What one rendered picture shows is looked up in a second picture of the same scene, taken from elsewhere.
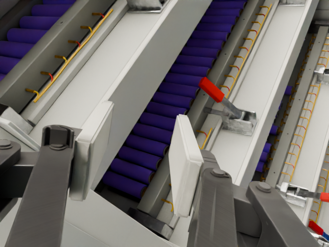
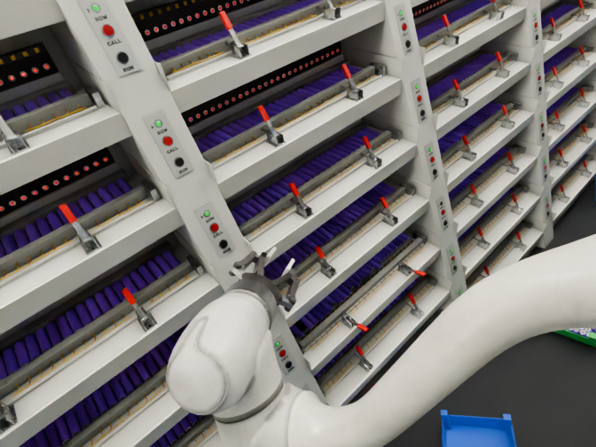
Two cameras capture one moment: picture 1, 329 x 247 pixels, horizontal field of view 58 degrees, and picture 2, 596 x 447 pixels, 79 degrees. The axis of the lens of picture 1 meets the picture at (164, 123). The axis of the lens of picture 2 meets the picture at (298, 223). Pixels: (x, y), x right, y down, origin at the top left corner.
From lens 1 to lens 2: 0.63 m
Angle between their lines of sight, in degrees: 6
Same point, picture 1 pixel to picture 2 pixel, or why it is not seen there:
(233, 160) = (317, 286)
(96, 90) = (272, 239)
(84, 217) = not seen: hidden behind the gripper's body
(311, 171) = (364, 314)
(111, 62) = (281, 231)
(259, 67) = (352, 249)
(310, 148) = (371, 303)
